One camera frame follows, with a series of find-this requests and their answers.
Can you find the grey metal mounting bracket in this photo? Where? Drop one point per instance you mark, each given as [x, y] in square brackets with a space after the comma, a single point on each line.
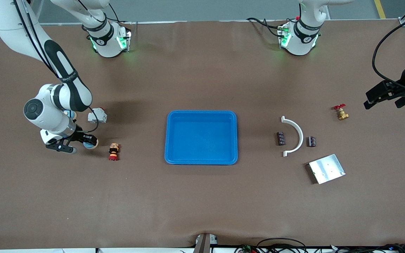
[202, 244]

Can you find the brown table cover mat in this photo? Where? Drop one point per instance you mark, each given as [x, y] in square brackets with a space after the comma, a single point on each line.
[202, 203]

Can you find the light blue call bell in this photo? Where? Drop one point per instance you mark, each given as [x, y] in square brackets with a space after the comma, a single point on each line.
[73, 114]
[90, 144]

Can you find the blue plastic tray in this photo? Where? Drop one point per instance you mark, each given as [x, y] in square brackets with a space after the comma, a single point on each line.
[202, 137]

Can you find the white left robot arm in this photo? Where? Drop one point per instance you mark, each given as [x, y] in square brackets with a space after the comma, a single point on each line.
[301, 44]

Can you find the white curved plastic bracket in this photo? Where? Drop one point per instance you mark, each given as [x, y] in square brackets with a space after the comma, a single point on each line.
[300, 135]

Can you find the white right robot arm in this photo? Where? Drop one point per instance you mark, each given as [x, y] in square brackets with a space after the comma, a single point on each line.
[47, 116]

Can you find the orange red stacked push button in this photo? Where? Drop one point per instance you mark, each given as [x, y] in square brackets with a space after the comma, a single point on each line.
[113, 151]

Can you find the silver metal plate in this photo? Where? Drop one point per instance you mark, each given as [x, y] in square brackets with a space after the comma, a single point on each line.
[327, 169]

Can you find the white circuit breaker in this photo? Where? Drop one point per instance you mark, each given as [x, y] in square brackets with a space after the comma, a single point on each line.
[100, 114]

